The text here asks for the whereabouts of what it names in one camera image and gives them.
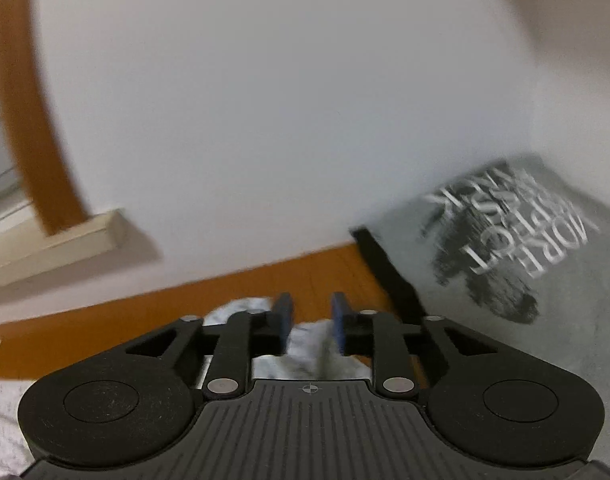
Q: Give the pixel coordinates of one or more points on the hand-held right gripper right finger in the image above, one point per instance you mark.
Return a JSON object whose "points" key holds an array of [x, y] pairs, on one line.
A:
{"points": [[339, 322]]}

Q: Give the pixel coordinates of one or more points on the wooden window frame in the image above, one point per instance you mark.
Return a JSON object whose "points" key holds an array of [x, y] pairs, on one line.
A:
{"points": [[30, 135]]}

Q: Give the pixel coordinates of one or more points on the grey printed sweatshirt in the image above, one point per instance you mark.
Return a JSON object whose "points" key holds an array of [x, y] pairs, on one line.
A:
{"points": [[560, 320]]}

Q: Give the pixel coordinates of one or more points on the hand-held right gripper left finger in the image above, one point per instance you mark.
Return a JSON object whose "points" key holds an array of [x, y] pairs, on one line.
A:
{"points": [[285, 321]]}

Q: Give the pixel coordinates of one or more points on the beige window sill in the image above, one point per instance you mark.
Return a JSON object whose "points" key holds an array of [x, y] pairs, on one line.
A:
{"points": [[75, 245]]}

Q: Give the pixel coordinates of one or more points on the white checker print garment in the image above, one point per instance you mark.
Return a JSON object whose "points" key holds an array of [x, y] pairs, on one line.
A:
{"points": [[310, 355]]}

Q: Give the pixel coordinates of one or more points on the white window blind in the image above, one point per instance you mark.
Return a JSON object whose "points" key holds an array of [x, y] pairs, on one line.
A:
{"points": [[5, 185]]}

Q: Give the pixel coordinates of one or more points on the black cloth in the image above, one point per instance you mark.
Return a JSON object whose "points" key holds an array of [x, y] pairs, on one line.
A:
{"points": [[392, 280]]}

